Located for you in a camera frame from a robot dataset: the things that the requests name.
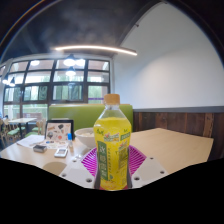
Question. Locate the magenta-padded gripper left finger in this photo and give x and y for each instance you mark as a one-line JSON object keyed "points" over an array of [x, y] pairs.
{"points": [[89, 162]]}

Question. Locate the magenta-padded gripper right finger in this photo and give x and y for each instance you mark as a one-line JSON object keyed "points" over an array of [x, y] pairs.
{"points": [[136, 160]]}

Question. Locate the yellow drink bottle orange cap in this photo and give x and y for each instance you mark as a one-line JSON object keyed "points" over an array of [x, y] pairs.
{"points": [[111, 150]]}

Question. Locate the white bowl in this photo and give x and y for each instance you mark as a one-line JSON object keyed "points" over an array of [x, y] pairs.
{"points": [[85, 136]]}

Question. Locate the small blue-capped bottle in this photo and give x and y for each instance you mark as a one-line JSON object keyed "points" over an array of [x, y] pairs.
{"points": [[70, 140]]}

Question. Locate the black tablet with stickers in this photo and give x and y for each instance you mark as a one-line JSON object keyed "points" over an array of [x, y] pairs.
{"points": [[59, 130]]}

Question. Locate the green upholstered bench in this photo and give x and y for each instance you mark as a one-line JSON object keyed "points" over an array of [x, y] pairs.
{"points": [[83, 115]]}

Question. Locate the small dark box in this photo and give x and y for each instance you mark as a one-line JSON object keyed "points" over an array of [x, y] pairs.
{"points": [[40, 148]]}

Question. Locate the white paper sheet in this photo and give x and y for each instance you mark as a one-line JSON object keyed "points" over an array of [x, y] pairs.
{"points": [[30, 140]]}

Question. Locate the wooden dining table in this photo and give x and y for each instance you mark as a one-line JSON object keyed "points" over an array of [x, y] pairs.
{"points": [[21, 120]]}

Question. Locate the group of wooden green-seat chairs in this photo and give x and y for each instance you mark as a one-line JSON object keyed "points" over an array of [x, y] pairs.
{"points": [[13, 131]]}

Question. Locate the group of pendant lamps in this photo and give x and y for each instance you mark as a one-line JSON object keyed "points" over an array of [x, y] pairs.
{"points": [[69, 61]]}

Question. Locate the long linear ceiling light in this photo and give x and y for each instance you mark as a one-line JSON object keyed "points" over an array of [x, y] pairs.
{"points": [[96, 48]]}

